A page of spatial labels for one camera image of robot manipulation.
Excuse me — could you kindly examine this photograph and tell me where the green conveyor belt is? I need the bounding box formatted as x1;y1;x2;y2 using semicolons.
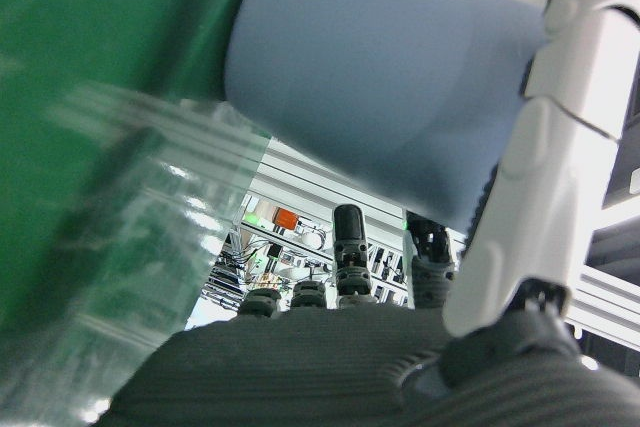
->
0;0;274;427

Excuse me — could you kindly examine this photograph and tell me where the blue plastic cup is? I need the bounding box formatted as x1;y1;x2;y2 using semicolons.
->
222;0;549;228

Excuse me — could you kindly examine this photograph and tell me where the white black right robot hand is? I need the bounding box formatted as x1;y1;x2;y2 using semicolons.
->
94;0;640;427

